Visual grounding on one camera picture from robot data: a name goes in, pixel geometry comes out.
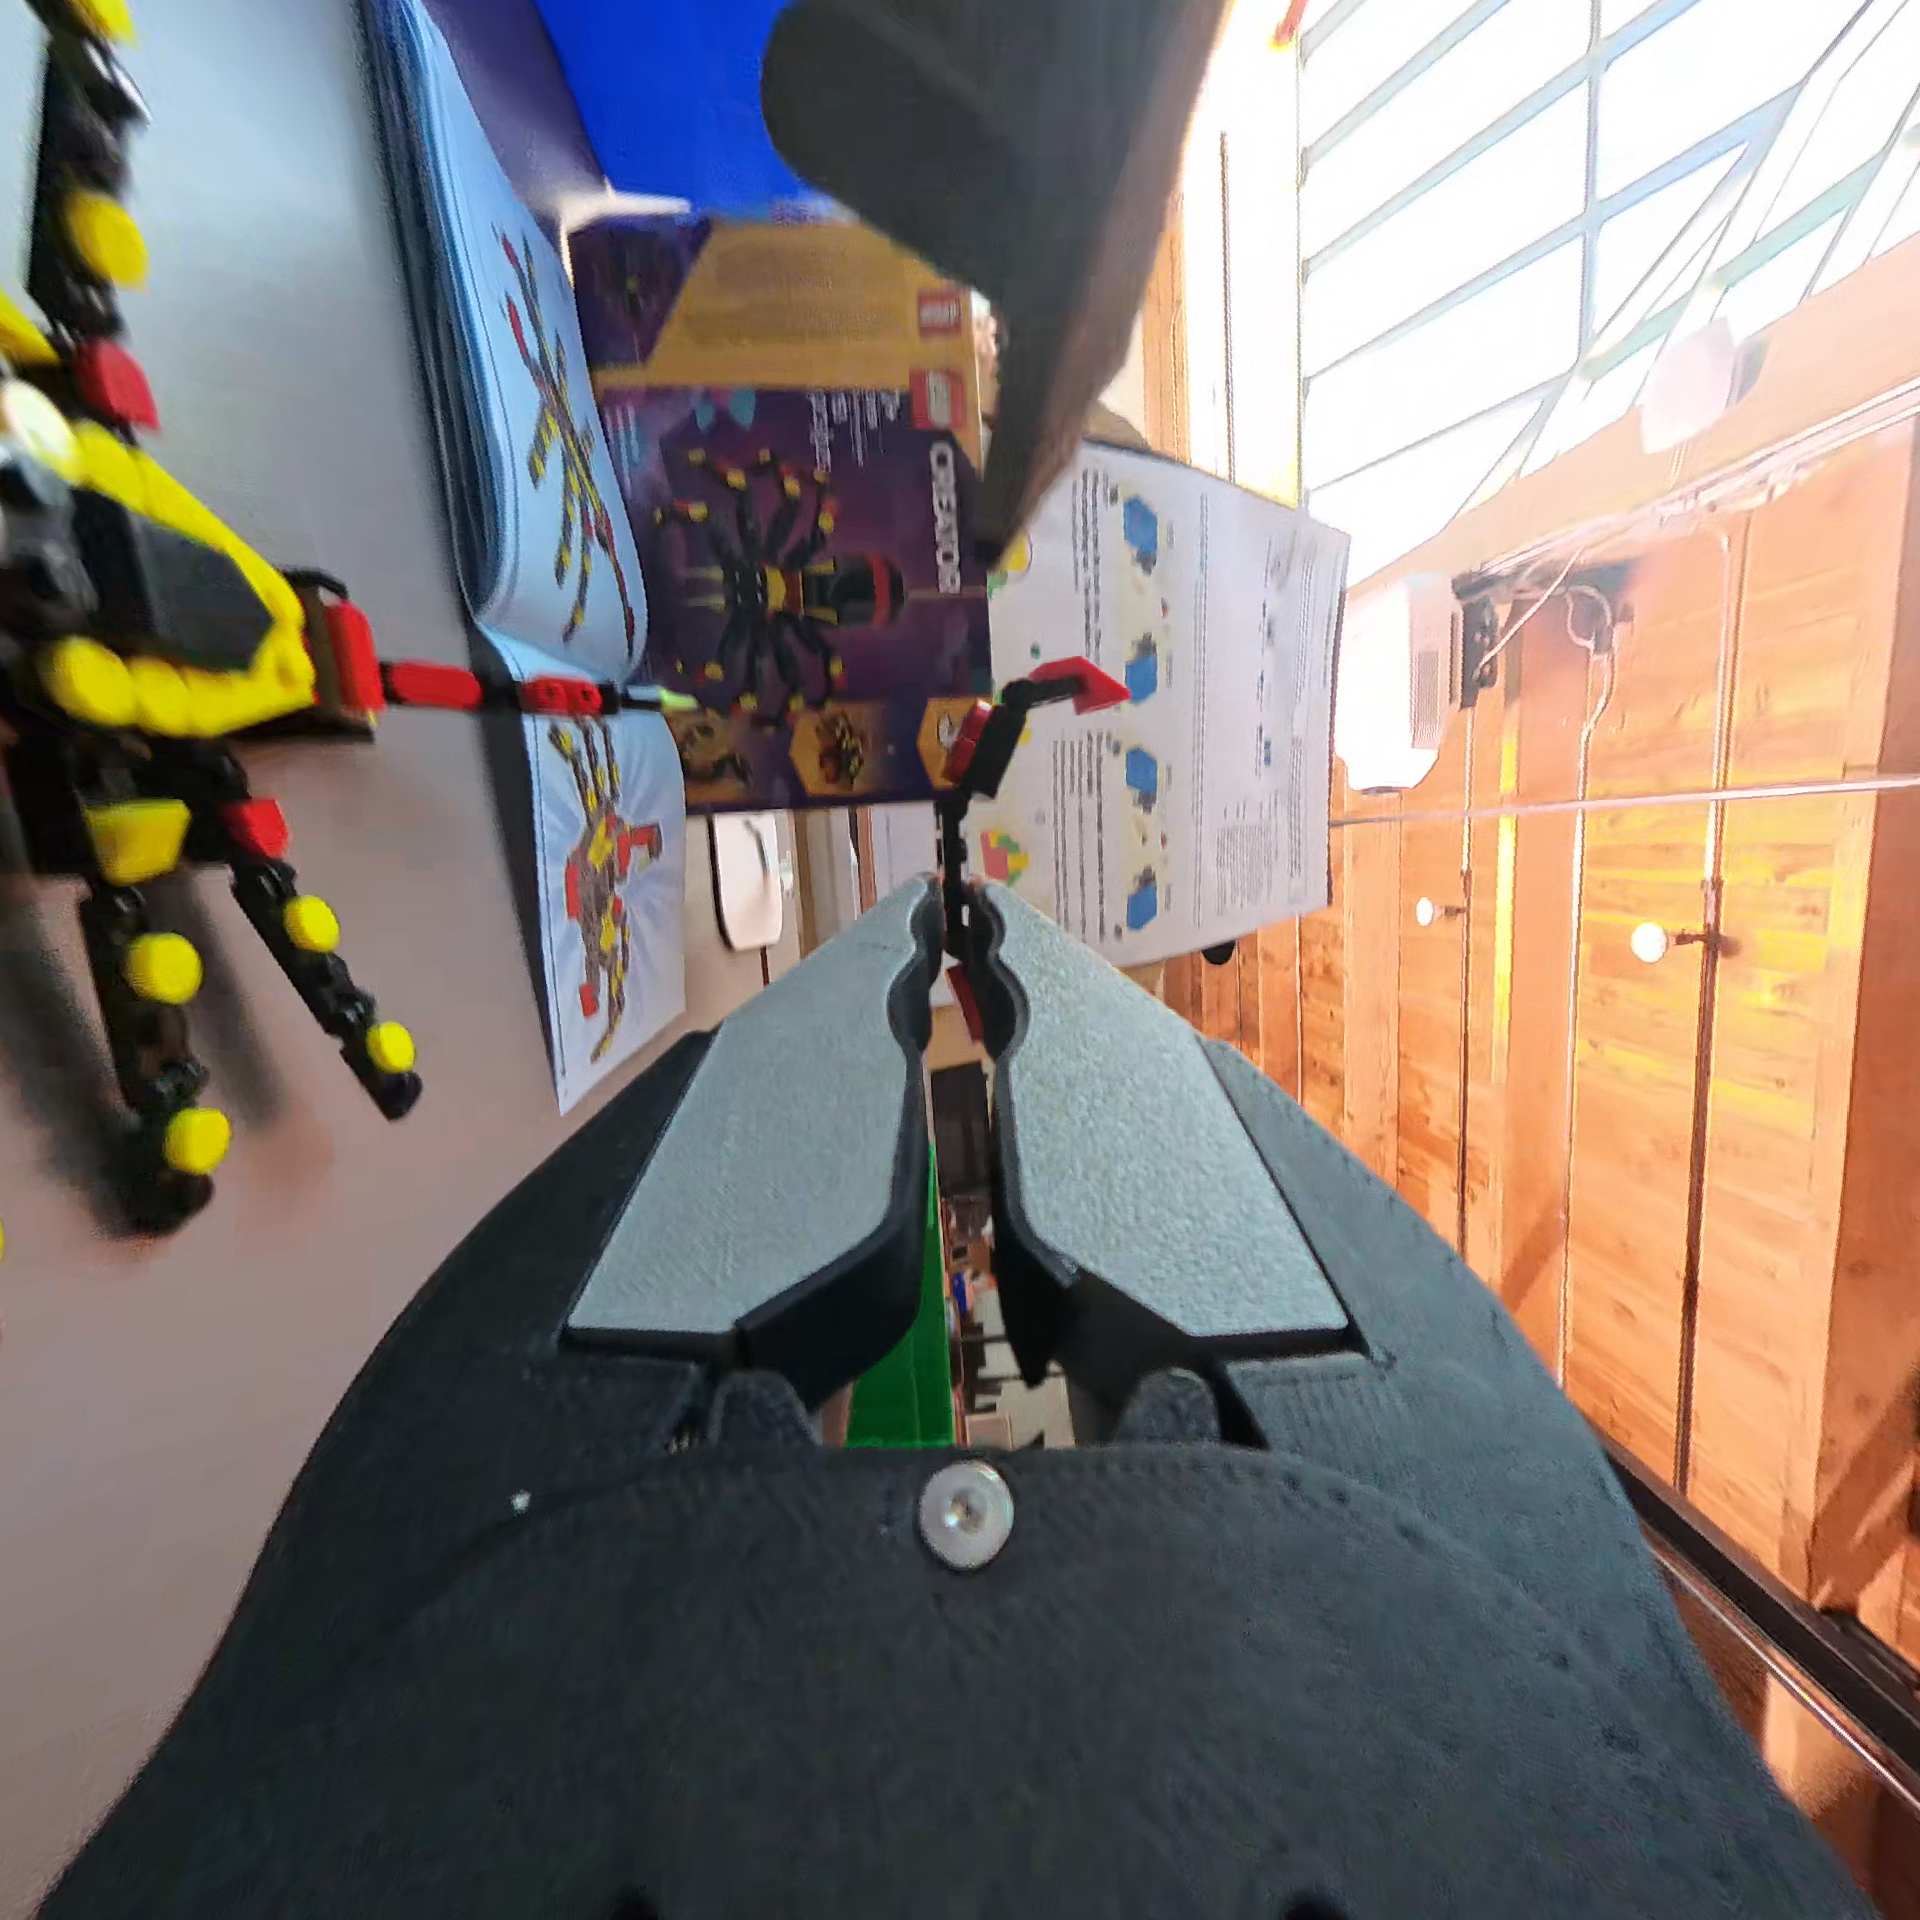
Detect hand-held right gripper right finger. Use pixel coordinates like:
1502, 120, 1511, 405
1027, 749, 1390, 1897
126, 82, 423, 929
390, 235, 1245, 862
966, 884, 1351, 1390

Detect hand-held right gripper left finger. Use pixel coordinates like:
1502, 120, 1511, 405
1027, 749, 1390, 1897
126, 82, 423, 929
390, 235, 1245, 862
568, 879, 948, 1404

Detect small red black lego limb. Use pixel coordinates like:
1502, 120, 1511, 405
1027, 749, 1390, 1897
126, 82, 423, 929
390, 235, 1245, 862
931, 653, 1135, 1049

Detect black yellow lego creature model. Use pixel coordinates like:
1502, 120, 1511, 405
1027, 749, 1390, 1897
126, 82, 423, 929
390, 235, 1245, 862
0, 0, 698, 1240

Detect purple lego set box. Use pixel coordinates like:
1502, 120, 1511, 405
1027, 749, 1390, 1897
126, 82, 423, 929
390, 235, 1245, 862
568, 215, 1001, 813

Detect open lego instruction booklet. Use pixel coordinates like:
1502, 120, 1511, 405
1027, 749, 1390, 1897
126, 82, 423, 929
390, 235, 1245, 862
362, 0, 692, 1116

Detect green plastic storage bin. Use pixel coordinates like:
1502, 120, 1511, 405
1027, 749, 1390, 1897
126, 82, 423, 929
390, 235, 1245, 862
844, 1147, 964, 1448

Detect blue box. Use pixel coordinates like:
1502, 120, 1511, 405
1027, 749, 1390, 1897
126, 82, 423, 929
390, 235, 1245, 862
533, 0, 844, 223

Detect small white rounded object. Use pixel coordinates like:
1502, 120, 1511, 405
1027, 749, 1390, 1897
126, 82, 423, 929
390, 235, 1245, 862
701, 806, 799, 955

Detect white printed paper sheet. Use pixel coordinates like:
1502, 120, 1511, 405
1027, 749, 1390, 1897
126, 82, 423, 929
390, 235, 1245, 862
985, 439, 1351, 970

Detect large window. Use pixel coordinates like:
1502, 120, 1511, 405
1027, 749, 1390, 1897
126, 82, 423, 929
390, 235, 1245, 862
1298, 0, 1920, 587

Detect small white ceiling device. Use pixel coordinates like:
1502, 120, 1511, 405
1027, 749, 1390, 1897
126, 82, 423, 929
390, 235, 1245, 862
1637, 319, 1746, 456

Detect white wall unit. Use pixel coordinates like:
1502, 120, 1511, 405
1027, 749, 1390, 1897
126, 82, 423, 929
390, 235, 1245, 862
1329, 573, 1469, 794

